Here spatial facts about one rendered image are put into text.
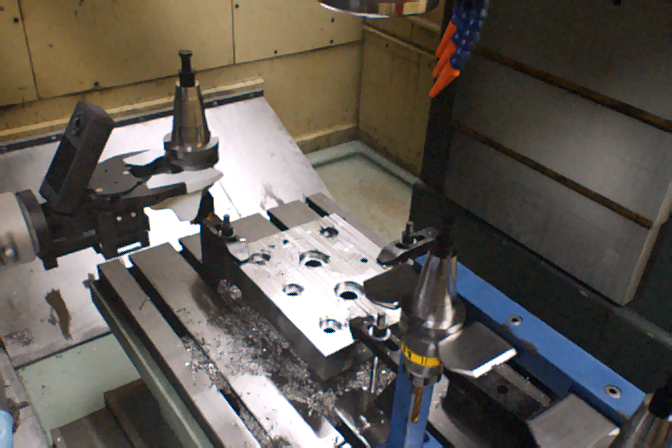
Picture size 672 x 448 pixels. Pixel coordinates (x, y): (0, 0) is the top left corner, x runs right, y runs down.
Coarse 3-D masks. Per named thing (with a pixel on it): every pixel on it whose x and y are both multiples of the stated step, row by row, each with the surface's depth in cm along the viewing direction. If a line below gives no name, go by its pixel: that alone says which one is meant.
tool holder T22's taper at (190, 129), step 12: (180, 84) 73; (180, 96) 73; (192, 96) 73; (180, 108) 73; (192, 108) 73; (180, 120) 74; (192, 120) 74; (204, 120) 75; (180, 132) 75; (192, 132) 75; (204, 132) 75; (180, 144) 75; (192, 144) 75; (204, 144) 76
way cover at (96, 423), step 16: (128, 384) 122; (144, 384) 121; (112, 400) 118; (128, 400) 118; (144, 400) 118; (96, 416) 117; (112, 416) 117; (128, 416) 114; (144, 416) 114; (160, 416) 114; (64, 432) 114; (80, 432) 114; (96, 432) 113; (112, 432) 113; (128, 432) 111; (144, 432) 111; (160, 432) 111
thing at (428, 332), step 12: (408, 300) 66; (408, 312) 65; (456, 312) 65; (408, 324) 65; (420, 324) 64; (432, 324) 63; (444, 324) 63; (456, 324) 64; (420, 336) 65; (432, 336) 64
